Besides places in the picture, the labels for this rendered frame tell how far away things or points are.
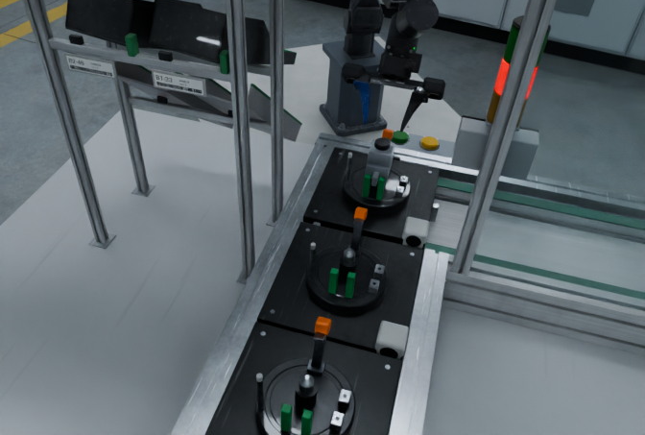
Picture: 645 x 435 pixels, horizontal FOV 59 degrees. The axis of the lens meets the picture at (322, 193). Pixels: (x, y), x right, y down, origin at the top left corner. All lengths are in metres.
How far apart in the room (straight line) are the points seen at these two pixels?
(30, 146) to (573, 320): 2.65
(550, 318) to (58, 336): 0.88
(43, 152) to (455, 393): 2.48
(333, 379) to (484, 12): 3.53
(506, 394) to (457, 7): 3.40
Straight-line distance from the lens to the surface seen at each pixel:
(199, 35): 0.92
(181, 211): 1.30
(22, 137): 3.25
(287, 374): 0.87
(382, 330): 0.92
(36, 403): 1.07
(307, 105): 1.64
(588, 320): 1.14
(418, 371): 0.94
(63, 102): 1.06
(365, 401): 0.88
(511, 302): 1.11
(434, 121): 1.63
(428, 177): 1.24
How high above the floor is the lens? 1.73
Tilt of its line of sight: 41 degrees down
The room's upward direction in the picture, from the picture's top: 4 degrees clockwise
